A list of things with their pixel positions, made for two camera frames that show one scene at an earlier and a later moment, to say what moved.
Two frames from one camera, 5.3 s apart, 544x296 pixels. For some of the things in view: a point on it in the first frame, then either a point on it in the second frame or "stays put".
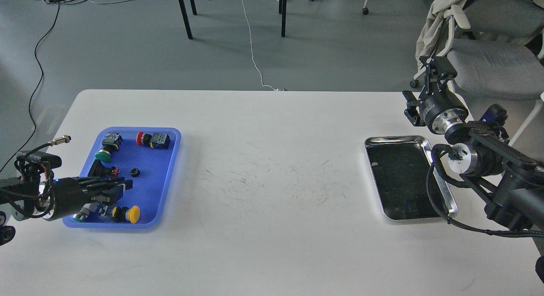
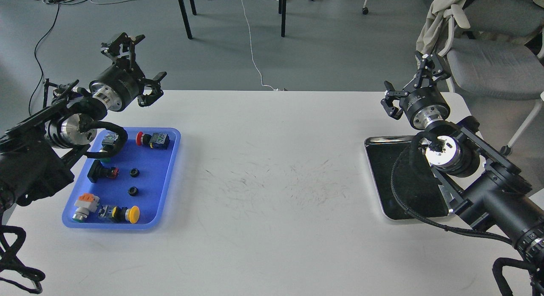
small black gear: (135, 172) stays put
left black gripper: (70, 196) -> (120, 85)
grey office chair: (501, 57) stays put
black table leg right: (282, 0) stays put
